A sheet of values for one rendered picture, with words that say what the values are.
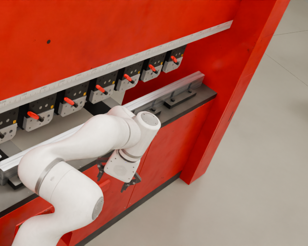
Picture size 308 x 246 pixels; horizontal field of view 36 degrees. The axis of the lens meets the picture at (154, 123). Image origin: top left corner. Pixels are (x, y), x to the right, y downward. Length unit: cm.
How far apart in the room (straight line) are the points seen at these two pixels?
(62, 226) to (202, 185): 287
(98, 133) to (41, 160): 15
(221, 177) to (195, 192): 34
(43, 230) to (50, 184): 11
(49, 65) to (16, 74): 16
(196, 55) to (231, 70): 29
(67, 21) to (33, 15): 18
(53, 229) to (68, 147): 19
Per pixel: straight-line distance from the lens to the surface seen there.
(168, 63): 274
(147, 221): 349
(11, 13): 170
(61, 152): 115
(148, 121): 148
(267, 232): 388
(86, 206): 110
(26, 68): 188
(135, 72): 251
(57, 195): 112
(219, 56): 331
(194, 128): 343
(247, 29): 317
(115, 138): 117
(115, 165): 160
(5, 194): 226
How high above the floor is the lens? 257
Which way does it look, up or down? 36 degrees down
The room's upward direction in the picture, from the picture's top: 20 degrees clockwise
